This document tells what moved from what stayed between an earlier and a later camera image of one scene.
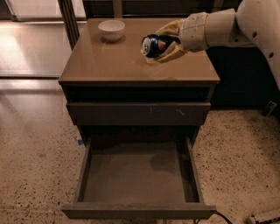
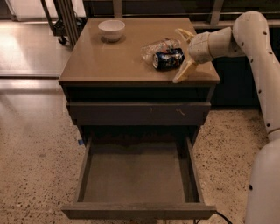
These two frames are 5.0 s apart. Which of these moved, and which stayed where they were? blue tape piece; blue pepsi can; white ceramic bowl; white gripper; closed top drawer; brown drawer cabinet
Moved: blue pepsi can; white gripper
Stayed: blue tape piece; closed top drawer; brown drawer cabinet; white ceramic bowl
